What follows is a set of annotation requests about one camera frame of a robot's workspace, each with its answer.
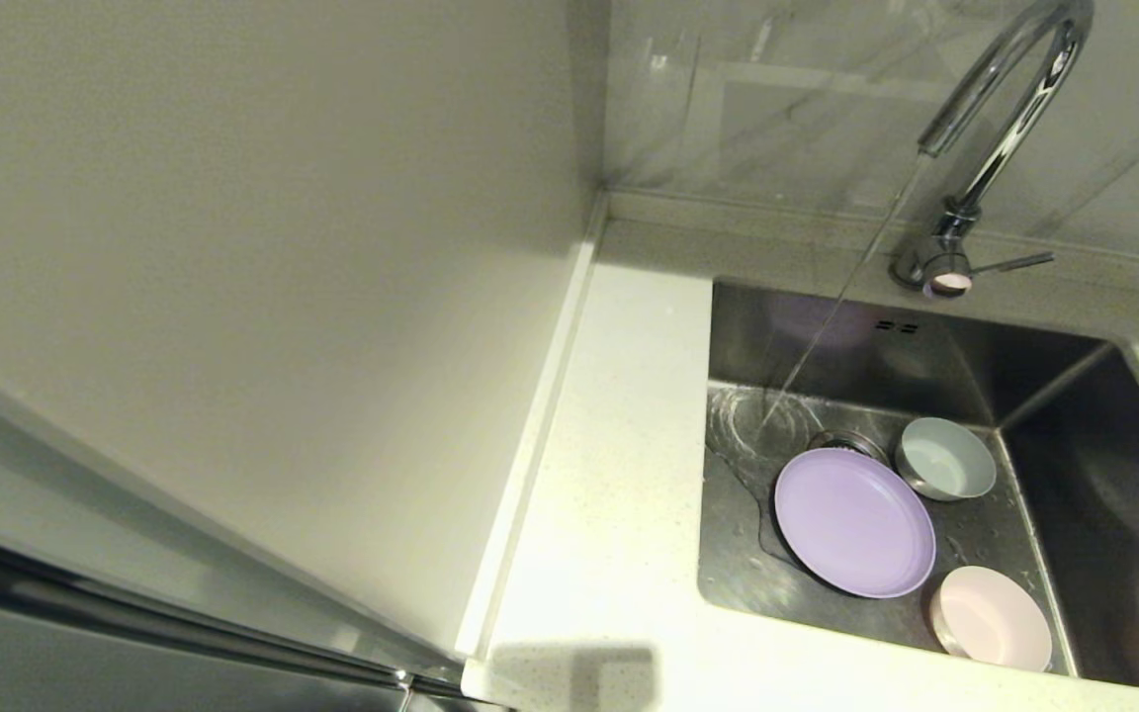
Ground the tall beige cabinet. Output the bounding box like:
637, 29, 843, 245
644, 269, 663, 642
0, 0, 612, 712

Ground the stone backsplash upstand strip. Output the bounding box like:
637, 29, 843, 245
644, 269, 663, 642
605, 186, 1139, 270

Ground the round metal drain strainer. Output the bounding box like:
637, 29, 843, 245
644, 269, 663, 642
809, 428, 890, 464

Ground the lavender plastic plate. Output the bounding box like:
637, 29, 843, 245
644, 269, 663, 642
774, 447, 936, 599

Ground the small pale pink cup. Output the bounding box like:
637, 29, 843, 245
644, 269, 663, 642
929, 566, 1053, 673

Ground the stainless steel sink basin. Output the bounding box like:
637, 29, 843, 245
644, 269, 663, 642
696, 277, 1139, 695

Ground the small pale grey-blue cup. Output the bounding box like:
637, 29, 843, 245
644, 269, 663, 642
894, 416, 998, 501

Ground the chrome gooseneck faucet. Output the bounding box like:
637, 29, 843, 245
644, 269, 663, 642
889, 0, 1096, 300

